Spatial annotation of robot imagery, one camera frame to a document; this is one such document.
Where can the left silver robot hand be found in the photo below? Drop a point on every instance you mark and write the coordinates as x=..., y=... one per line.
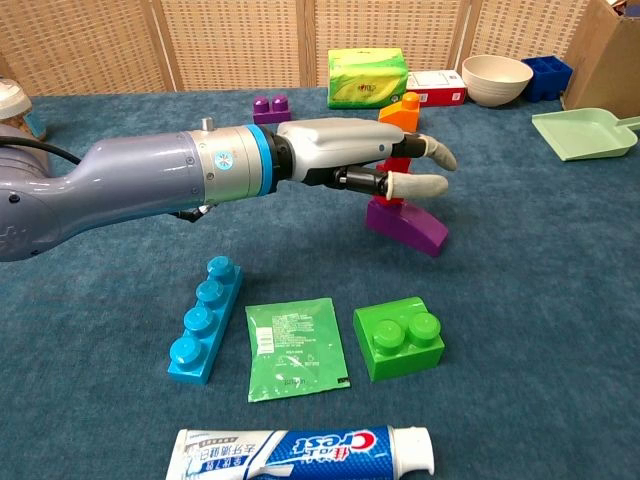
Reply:
x=340, y=145

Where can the red small block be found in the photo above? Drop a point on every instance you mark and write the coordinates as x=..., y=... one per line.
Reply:
x=397, y=164

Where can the long purple block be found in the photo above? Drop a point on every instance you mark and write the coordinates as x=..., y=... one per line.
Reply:
x=405, y=227

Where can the orange block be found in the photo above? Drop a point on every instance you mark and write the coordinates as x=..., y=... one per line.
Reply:
x=400, y=112

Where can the small purple block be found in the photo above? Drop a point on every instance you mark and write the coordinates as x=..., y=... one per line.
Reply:
x=271, y=112

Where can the green square block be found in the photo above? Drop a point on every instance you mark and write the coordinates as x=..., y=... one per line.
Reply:
x=400, y=345

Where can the dark blue block right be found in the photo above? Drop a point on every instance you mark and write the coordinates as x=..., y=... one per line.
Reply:
x=547, y=77

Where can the light blue long block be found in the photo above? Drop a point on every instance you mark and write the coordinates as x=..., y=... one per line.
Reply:
x=205, y=322

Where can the green yellow tissue pack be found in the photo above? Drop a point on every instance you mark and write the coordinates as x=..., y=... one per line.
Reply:
x=365, y=75

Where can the red white carton box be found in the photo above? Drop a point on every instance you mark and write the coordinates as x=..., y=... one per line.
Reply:
x=440, y=87

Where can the woven bamboo folding screen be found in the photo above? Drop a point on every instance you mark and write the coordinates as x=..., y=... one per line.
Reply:
x=240, y=45

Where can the beige bowl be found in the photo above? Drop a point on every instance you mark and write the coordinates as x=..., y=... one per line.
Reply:
x=495, y=82

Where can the green sachet packet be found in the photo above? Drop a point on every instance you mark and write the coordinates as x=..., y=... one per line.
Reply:
x=295, y=350

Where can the teal carpet table mat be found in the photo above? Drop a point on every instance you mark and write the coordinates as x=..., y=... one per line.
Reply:
x=500, y=300

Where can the mint green dustpan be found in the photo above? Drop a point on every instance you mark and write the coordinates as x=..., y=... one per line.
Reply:
x=580, y=132

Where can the brown cardboard box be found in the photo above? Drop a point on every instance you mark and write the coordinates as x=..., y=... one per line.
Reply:
x=610, y=65

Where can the blue white toothpaste tube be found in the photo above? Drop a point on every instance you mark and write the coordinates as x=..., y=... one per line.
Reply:
x=300, y=452

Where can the white-lidded snack jar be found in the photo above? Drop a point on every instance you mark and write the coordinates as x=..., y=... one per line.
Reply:
x=15, y=105

